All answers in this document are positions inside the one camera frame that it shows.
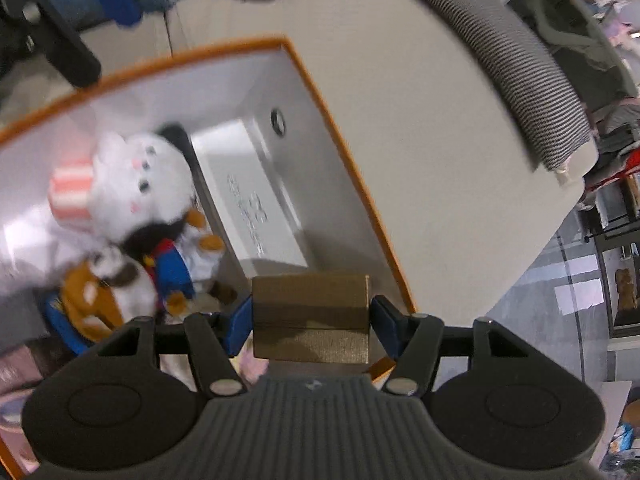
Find houndstooth cushion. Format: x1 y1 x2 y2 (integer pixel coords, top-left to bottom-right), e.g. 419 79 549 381
397 0 598 173

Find pink cloth pouch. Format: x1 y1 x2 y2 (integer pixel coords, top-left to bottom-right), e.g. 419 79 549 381
237 345 271 391

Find grey study desk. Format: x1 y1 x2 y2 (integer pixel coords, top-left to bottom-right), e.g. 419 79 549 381
505 0 640 96

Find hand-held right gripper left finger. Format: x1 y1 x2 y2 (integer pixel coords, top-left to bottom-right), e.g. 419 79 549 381
97 294 253 397

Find beige sofa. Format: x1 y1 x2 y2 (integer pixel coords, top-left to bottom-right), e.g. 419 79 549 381
75 0 601 321

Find black shelf cart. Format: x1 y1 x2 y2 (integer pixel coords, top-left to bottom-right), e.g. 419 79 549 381
580 160 640 241

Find orange box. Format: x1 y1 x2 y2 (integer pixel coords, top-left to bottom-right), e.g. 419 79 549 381
0 34 418 478

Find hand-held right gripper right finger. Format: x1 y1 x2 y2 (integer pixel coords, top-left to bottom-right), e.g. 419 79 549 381
369 296 546 397

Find orange and blue plush toy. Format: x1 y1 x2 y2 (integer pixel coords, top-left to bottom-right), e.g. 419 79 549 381
42 247 156 358

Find glossy printed packet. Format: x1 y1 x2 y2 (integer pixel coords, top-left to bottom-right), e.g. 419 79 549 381
0 347 51 476

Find small gold box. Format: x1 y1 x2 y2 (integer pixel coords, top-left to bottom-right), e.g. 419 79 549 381
251 274 371 365

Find doll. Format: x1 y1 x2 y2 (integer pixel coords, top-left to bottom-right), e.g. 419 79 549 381
122 207 240 318

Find white plush toy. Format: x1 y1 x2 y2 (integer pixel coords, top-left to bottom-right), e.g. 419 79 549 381
90 124 198 241

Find brown boots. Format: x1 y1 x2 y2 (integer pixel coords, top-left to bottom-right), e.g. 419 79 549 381
612 267 640 326

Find silver glasses case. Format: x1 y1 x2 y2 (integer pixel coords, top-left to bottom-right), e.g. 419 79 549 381
191 117 309 281

